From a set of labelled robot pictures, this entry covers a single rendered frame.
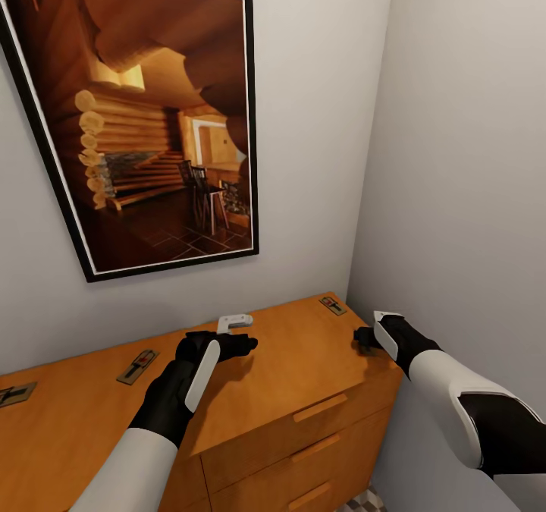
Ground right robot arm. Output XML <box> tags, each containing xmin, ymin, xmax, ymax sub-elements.
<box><xmin>353</xmin><ymin>311</ymin><xmax>546</xmax><ymax>512</ymax></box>

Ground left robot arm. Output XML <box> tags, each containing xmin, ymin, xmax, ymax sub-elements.
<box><xmin>68</xmin><ymin>314</ymin><xmax>258</xmax><ymax>512</ymax></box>

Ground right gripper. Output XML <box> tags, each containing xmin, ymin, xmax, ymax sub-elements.
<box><xmin>353</xmin><ymin>326</ymin><xmax>383</xmax><ymax>349</ymax></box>

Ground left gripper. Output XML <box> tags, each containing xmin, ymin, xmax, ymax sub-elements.
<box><xmin>220</xmin><ymin>334</ymin><xmax>258</xmax><ymax>361</ymax></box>

